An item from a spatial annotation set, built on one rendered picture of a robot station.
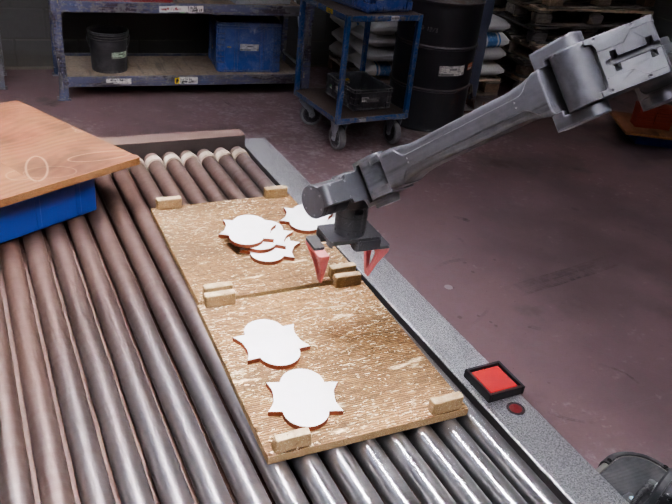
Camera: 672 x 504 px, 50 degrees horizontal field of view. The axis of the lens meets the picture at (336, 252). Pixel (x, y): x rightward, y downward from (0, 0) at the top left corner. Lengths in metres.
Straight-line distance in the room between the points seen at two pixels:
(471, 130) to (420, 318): 0.52
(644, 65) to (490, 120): 0.20
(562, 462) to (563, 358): 1.88
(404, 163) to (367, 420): 0.41
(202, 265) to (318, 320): 0.29
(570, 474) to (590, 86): 0.59
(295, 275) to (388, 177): 0.42
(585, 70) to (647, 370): 2.34
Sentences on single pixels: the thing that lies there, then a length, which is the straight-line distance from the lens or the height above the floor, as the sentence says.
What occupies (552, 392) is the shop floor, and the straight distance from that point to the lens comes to 2.90.
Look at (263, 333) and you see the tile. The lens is 1.31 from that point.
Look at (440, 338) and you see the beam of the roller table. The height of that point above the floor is 0.91.
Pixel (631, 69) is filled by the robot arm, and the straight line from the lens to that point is 0.98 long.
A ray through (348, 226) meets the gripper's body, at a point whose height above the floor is 1.14.
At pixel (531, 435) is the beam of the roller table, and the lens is 1.26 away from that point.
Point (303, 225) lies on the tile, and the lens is 1.67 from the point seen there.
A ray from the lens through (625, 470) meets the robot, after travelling 2.32.
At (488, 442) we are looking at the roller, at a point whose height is 0.91.
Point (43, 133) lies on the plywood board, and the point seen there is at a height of 1.04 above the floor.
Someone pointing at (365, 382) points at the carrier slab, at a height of 0.94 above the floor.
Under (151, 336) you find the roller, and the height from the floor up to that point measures 0.92.
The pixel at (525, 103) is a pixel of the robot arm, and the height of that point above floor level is 1.45.
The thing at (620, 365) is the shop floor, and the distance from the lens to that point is 3.18.
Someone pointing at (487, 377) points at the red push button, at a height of 0.93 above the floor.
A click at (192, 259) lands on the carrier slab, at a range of 1.54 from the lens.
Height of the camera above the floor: 1.72
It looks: 29 degrees down
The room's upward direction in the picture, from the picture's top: 7 degrees clockwise
